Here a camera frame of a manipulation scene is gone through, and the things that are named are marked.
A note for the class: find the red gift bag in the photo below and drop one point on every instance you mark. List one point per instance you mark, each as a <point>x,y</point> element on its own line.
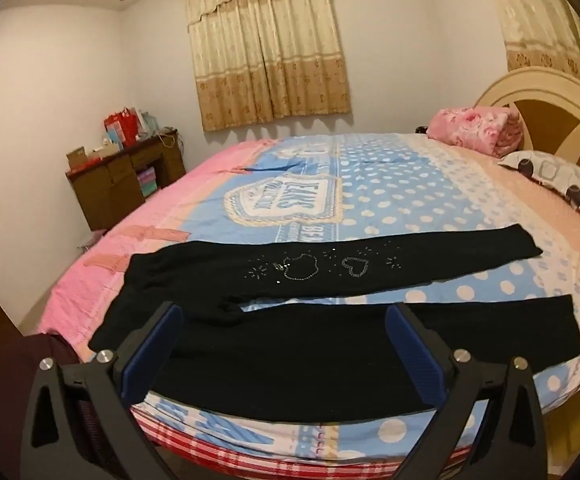
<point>120,127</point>

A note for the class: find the cream wooden headboard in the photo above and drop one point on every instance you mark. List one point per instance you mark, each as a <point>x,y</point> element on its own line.
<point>535,110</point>

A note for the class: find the light blue gift bag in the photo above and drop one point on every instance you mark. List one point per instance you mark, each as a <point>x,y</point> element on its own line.
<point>147,122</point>

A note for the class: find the bed with patterned sheet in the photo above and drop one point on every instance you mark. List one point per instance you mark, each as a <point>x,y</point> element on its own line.
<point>395,200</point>

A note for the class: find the stack of pastel boxes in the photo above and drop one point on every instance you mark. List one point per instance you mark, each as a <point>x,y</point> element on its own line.
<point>147,182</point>

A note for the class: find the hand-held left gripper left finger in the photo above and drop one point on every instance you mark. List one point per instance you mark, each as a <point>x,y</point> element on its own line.
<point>152,355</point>

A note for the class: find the black rhinestone pants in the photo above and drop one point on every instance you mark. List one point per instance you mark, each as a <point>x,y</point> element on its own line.
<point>290,360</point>

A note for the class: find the pink floral folded blanket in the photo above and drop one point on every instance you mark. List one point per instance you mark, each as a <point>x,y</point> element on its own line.
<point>475,130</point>

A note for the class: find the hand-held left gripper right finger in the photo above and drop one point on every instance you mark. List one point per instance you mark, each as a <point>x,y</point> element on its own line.
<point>415,355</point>

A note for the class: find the brown wooden desk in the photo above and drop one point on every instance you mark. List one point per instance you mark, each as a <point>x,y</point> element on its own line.
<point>115,185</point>

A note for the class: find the white pillow with dark dots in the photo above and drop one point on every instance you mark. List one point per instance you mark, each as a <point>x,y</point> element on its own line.
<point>555,175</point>

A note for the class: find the brown cardboard box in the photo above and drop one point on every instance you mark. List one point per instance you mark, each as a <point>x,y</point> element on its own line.
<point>76,157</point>

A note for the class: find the beige patterned window curtain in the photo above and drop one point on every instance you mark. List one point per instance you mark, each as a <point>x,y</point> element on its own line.
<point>545,15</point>
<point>265,50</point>

